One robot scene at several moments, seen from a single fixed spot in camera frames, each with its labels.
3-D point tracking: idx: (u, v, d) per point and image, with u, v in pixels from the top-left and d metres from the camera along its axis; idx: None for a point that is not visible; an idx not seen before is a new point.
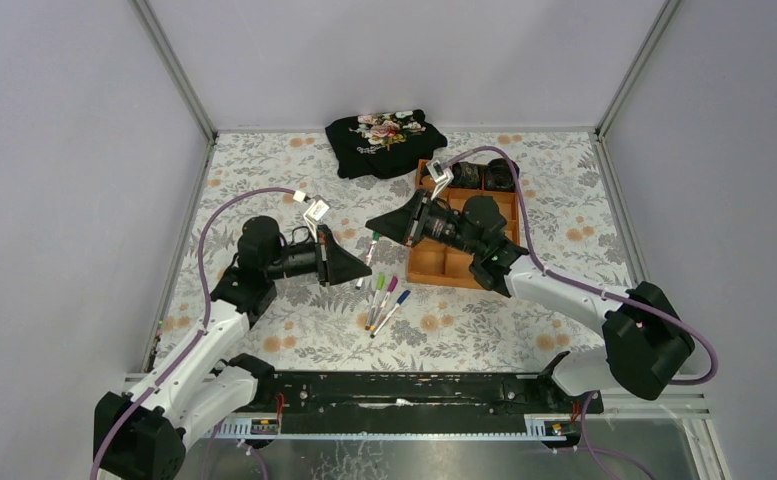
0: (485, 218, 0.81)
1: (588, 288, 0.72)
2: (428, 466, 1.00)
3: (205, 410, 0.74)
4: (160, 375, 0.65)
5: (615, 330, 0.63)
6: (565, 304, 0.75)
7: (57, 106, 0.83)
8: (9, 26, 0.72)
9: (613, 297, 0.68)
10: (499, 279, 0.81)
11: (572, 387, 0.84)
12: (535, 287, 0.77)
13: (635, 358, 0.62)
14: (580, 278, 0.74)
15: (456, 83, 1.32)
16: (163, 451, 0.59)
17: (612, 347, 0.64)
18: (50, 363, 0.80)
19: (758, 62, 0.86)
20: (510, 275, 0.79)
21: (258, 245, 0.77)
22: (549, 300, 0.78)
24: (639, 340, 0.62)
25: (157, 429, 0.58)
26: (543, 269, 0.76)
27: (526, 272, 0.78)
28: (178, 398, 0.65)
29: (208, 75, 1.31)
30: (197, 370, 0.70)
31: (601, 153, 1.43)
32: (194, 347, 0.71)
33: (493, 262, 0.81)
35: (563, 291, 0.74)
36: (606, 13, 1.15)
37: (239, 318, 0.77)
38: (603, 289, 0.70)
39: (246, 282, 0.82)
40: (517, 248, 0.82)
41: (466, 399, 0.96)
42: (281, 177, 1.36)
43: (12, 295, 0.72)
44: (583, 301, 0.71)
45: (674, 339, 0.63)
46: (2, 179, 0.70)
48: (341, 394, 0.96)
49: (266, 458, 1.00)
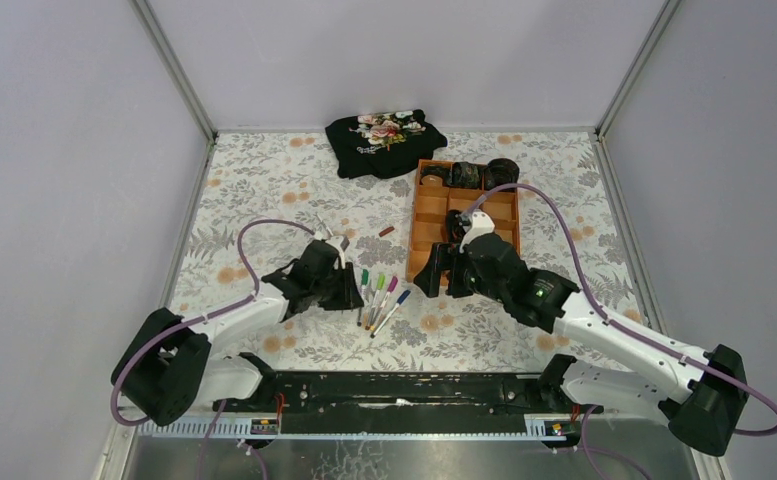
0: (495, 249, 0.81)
1: (664, 351, 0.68)
2: (428, 467, 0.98)
3: (220, 375, 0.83)
4: (213, 312, 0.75)
5: (702, 403, 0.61)
6: (632, 360, 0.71)
7: (58, 107, 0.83)
8: (10, 29, 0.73)
9: (695, 364, 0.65)
10: (541, 313, 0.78)
11: (582, 395, 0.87)
12: (594, 336, 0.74)
13: (709, 429, 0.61)
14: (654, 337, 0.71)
15: (457, 82, 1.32)
16: (186, 381, 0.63)
17: (689, 416, 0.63)
18: (48, 362, 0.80)
19: (758, 62, 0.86)
20: (562, 316, 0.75)
21: (322, 256, 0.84)
22: (606, 349, 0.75)
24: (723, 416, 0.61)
25: (194, 354, 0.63)
26: (605, 318, 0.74)
27: (585, 320, 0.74)
28: (217, 337, 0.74)
29: (207, 76, 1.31)
30: (239, 324, 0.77)
31: (601, 153, 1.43)
32: (243, 304, 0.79)
33: (533, 297, 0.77)
35: (635, 349, 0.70)
36: (606, 14, 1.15)
37: (281, 302, 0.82)
38: (684, 354, 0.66)
39: (294, 278, 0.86)
40: (563, 282, 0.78)
41: (466, 399, 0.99)
42: (281, 178, 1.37)
43: (11, 294, 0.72)
44: (660, 365, 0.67)
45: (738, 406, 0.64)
46: (0, 179, 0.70)
48: (341, 394, 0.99)
49: (266, 458, 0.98)
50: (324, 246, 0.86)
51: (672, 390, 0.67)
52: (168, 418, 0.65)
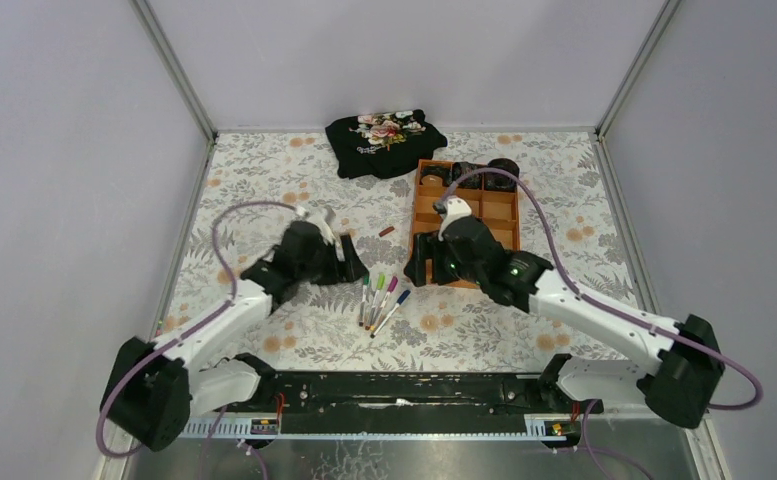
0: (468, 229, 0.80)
1: (634, 321, 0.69)
2: (428, 467, 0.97)
3: (213, 386, 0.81)
4: (186, 331, 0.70)
5: (671, 372, 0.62)
6: (604, 333, 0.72)
7: (57, 106, 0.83)
8: (10, 29, 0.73)
9: (664, 334, 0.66)
10: (517, 293, 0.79)
11: (581, 392, 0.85)
12: (567, 311, 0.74)
13: (681, 397, 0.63)
14: (623, 308, 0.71)
15: (457, 82, 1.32)
16: (173, 405, 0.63)
17: (661, 387, 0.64)
18: (48, 361, 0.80)
19: (758, 62, 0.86)
20: (537, 293, 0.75)
21: (302, 237, 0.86)
22: (579, 324, 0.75)
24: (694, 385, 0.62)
25: (174, 379, 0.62)
26: (577, 293, 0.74)
27: (558, 296, 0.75)
28: (198, 356, 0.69)
29: (207, 76, 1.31)
30: (218, 336, 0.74)
31: (601, 153, 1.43)
32: (219, 313, 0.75)
33: (510, 277, 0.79)
35: (606, 322, 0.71)
36: (605, 14, 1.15)
37: (264, 298, 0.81)
38: (653, 324, 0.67)
39: (274, 268, 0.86)
40: (537, 260, 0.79)
41: (466, 399, 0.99)
42: (281, 177, 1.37)
43: (12, 294, 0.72)
44: (629, 336, 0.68)
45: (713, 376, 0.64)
46: (0, 179, 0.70)
48: (341, 394, 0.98)
49: (266, 458, 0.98)
50: (304, 226, 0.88)
51: (642, 360, 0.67)
52: (163, 442, 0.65)
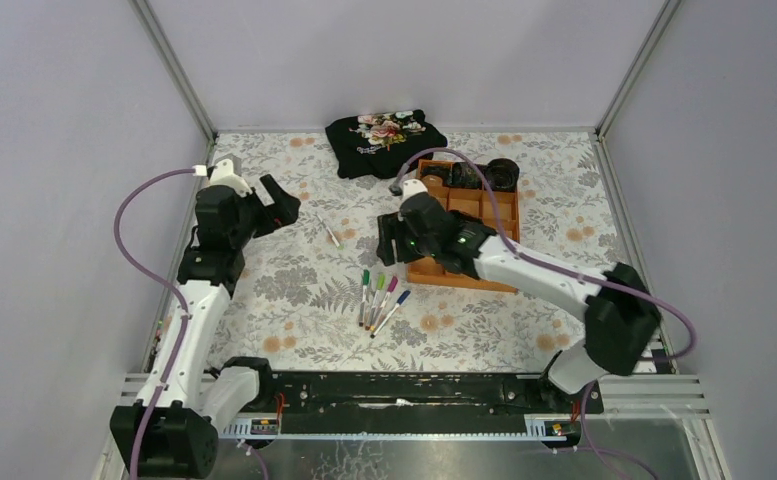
0: (411, 201, 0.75)
1: (563, 271, 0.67)
2: (428, 467, 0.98)
3: (223, 400, 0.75)
4: (163, 373, 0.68)
5: (596, 313, 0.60)
6: (540, 288, 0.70)
7: (57, 107, 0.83)
8: (9, 29, 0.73)
9: (591, 279, 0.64)
10: (467, 260, 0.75)
11: (569, 384, 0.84)
12: (508, 272, 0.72)
13: (611, 339, 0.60)
14: (552, 261, 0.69)
15: (457, 82, 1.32)
16: (198, 439, 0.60)
17: (591, 332, 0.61)
18: (48, 361, 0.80)
19: (758, 62, 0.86)
20: (479, 259, 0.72)
21: (219, 205, 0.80)
22: (521, 284, 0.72)
24: (620, 324, 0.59)
25: (184, 420, 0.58)
26: (515, 252, 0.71)
27: (498, 257, 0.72)
28: (190, 387, 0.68)
29: (207, 76, 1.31)
30: (197, 356, 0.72)
31: (601, 153, 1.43)
32: (185, 334, 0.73)
33: (458, 245, 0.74)
35: (538, 276, 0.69)
36: (605, 14, 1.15)
37: (216, 290, 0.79)
38: (580, 272, 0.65)
39: (208, 254, 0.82)
40: (483, 228, 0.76)
41: (466, 399, 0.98)
42: (281, 178, 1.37)
43: (13, 295, 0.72)
44: (560, 286, 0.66)
45: (645, 316, 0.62)
46: (1, 179, 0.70)
48: (341, 394, 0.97)
49: (266, 458, 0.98)
50: (213, 195, 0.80)
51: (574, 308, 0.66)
52: (209, 463, 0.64)
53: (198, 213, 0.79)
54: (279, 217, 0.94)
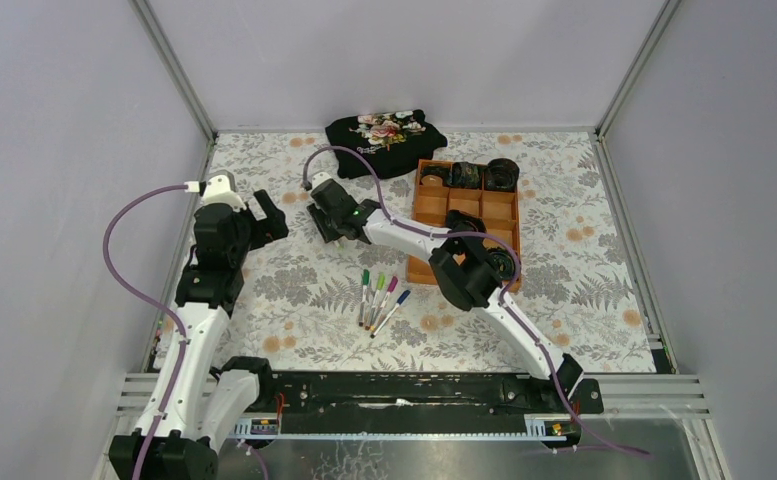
0: (321, 185, 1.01)
1: (420, 232, 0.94)
2: (428, 467, 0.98)
3: (221, 415, 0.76)
4: (162, 401, 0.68)
5: (437, 261, 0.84)
6: (408, 247, 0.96)
7: (56, 106, 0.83)
8: (8, 28, 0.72)
9: (438, 237, 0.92)
10: (359, 230, 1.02)
11: (535, 362, 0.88)
12: (386, 234, 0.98)
13: (451, 280, 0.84)
14: (414, 224, 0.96)
15: (457, 83, 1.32)
16: (196, 465, 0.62)
17: (438, 274, 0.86)
18: (47, 362, 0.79)
19: (758, 63, 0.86)
20: (366, 226, 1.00)
21: (217, 225, 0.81)
22: (397, 244, 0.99)
24: (452, 268, 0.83)
25: (183, 450, 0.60)
26: (389, 219, 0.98)
27: (379, 224, 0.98)
28: (188, 414, 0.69)
29: (208, 76, 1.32)
30: (194, 381, 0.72)
31: (601, 153, 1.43)
32: (182, 360, 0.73)
33: (354, 217, 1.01)
35: (404, 236, 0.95)
36: (605, 14, 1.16)
37: (216, 313, 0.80)
38: (431, 232, 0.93)
39: (206, 275, 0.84)
40: (371, 203, 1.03)
41: (466, 399, 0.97)
42: (280, 177, 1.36)
43: (13, 294, 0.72)
44: (419, 243, 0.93)
45: (480, 264, 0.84)
46: (0, 180, 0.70)
48: (341, 394, 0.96)
49: (266, 458, 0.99)
50: (212, 215, 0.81)
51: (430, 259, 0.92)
52: None
53: (196, 231, 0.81)
54: (272, 230, 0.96)
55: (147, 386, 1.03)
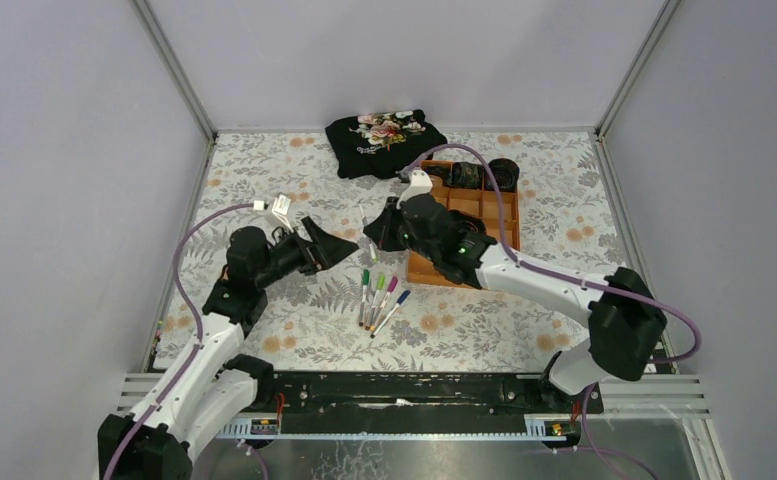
0: (426, 209, 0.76)
1: (566, 278, 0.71)
2: (428, 467, 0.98)
3: (207, 420, 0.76)
4: (160, 394, 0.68)
5: (600, 320, 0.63)
6: (542, 296, 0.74)
7: (56, 107, 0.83)
8: (8, 28, 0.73)
9: (594, 287, 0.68)
10: (467, 271, 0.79)
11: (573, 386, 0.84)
12: (508, 279, 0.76)
13: (617, 342, 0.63)
14: (555, 268, 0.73)
15: (457, 83, 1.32)
16: (172, 465, 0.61)
17: (597, 336, 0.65)
18: (48, 362, 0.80)
19: (757, 63, 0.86)
20: (482, 269, 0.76)
21: (247, 253, 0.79)
22: (522, 290, 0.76)
24: (621, 326, 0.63)
25: (163, 446, 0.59)
26: (516, 261, 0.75)
27: (499, 266, 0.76)
28: (181, 413, 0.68)
29: (207, 76, 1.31)
30: (197, 384, 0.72)
31: (601, 153, 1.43)
32: (192, 361, 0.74)
33: (460, 255, 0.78)
35: (541, 283, 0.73)
36: (606, 14, 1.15)
37: (233, 330, 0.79)
38: (583, 278, 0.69)
39: (236, 293, 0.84)
40: (483, 239, 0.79)
41: (466, 399, 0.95)
42: (281, 178, 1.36)
43: (12, 294, 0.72)
44: (563, 293, 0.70)
45: (649, 319, 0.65)
46: (1, 179, 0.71)
48: (341, 394, 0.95)
49: (266, 457, 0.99)
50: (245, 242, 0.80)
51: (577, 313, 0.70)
52: None
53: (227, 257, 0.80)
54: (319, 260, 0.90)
55: (148, 386, 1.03)
